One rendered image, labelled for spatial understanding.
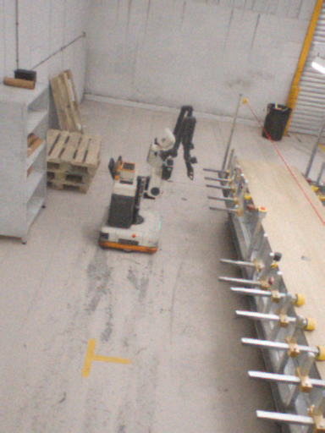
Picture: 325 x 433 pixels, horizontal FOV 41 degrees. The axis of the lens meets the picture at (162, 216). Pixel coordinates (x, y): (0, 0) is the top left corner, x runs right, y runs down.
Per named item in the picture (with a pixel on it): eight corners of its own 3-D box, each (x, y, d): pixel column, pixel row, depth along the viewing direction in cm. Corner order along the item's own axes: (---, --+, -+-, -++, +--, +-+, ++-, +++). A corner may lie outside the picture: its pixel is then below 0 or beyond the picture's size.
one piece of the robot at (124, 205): (106, 235, 489) (112, 167, 449) (111, 212, 537) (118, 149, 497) (135, 239, 491) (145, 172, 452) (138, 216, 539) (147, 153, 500)
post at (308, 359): (283, 414, 258) (309, 355, 236) (282, 409, 261) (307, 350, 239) (289, 415, 259) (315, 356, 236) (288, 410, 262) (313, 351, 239)
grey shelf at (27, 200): (-17, 238, 477) (-23, 95, 404) (10, 201, 556) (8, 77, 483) (25, 244, 480) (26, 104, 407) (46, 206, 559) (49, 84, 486)
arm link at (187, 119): (184, 112, 432) (184, 115, 424) (196, 117, 435) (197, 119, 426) (168, 153, 453) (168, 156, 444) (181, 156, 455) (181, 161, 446)
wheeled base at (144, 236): (97, 247, 491) (99, 227, 479) (104, 220, 547) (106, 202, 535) (156, 255, 495) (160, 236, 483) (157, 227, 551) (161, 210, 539)
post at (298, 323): (276, 375, 278) (299, 317, 256) (275, 370, 281) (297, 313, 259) (282, 375, 279) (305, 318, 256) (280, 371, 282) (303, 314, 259)
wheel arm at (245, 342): (241, 346, 261) (243, 341, 260) (240, 341, 265) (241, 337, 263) (322, 356, 265) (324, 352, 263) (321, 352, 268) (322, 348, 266)
